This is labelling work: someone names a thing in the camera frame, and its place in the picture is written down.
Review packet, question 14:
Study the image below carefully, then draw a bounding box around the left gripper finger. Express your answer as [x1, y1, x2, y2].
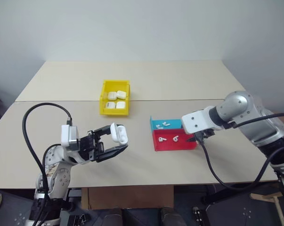
[96, 145, 129, 163]
[94, 125, 112, 138]

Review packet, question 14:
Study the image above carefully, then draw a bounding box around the yellow plastic bin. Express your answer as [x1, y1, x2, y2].
[99, 80, 131, 117]

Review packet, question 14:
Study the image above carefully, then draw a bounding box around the red tray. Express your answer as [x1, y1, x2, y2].
[152, 129, 198, 151]

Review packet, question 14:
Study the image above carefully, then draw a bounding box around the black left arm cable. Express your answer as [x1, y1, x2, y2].
[22, 103, 73, 212]

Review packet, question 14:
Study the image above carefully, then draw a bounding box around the black table foot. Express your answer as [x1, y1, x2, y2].
[201, 185, 283, 205]

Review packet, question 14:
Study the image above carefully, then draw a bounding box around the brown cardboard box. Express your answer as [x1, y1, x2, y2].
[81, 185, 175, 210]

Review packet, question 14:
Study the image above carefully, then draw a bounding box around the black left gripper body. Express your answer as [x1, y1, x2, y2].
[78, 129, 105, 163]

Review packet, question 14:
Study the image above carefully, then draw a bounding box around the dark rounded shape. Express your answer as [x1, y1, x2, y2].
[104, 207, 123, 226]
[160, 206, 187, 226]

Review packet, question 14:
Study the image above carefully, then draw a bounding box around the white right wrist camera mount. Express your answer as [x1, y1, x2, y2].
[181, 109, 218, 135]

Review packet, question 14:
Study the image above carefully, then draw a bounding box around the blue tray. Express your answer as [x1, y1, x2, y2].
[150, 115, 184, 131]

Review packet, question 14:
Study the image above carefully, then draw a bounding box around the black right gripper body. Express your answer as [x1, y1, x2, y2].
[193, 129, 215, 144]

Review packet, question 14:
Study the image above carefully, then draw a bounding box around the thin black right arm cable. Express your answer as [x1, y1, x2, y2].
[224, 113, 284, 129]

